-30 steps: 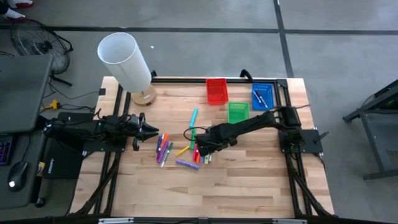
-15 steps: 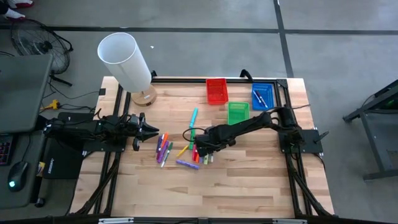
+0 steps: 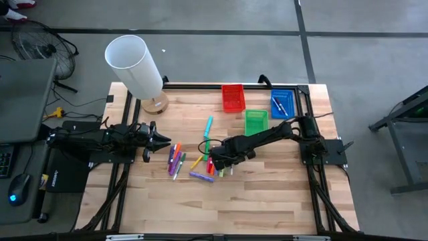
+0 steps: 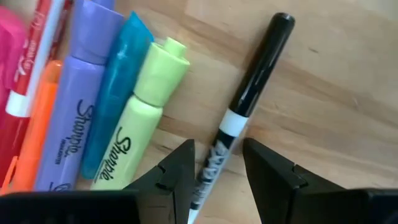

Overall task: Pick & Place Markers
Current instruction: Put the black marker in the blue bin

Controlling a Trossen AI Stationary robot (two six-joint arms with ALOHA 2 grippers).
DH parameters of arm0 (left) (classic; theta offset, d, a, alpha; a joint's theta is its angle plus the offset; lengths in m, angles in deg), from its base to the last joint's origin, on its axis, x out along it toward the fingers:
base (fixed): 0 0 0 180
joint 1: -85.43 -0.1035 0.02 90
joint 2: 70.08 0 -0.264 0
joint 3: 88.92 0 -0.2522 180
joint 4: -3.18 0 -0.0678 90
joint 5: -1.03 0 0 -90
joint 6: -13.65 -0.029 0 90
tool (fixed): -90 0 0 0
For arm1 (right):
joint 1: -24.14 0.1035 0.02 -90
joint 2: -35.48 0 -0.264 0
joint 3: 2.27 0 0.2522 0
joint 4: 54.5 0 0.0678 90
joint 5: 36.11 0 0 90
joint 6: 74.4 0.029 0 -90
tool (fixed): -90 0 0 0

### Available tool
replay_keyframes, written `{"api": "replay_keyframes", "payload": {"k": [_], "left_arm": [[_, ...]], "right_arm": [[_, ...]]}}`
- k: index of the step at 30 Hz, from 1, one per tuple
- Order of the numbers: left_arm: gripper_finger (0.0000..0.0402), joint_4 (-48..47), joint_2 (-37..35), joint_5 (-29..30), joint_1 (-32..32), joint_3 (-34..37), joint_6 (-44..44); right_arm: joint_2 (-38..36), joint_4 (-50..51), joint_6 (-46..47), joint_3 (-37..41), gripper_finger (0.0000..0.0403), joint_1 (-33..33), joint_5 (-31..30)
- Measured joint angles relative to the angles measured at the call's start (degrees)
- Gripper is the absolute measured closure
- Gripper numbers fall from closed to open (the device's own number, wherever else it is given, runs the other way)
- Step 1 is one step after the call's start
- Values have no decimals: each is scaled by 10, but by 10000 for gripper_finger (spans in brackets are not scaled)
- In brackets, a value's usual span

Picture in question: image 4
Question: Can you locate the teal thin marker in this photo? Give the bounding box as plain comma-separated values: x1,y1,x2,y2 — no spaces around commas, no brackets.
80,11,155,180

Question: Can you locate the pink highlighter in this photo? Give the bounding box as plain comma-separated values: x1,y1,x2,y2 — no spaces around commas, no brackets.
0,6,27,128

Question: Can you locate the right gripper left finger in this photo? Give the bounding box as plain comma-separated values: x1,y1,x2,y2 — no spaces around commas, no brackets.
0,139,196,224

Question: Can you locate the light green highlighter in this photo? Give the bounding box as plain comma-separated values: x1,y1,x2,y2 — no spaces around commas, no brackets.
90,36,191,191

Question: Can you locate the black Expo whiteboard marker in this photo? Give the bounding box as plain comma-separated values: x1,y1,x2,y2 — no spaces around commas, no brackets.
187,11,296,224

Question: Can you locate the lavender highlighter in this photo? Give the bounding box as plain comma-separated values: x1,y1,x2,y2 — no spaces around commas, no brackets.
33,0,126,192

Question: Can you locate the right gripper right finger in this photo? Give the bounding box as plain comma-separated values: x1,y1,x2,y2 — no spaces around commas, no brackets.
243,138,398,224

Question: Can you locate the red Expo whiteboard marker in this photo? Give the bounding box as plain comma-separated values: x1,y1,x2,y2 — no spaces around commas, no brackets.
0,0,68,187

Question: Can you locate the orange highlighter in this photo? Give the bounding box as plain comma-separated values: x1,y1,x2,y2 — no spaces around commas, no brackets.
0,60,63,195

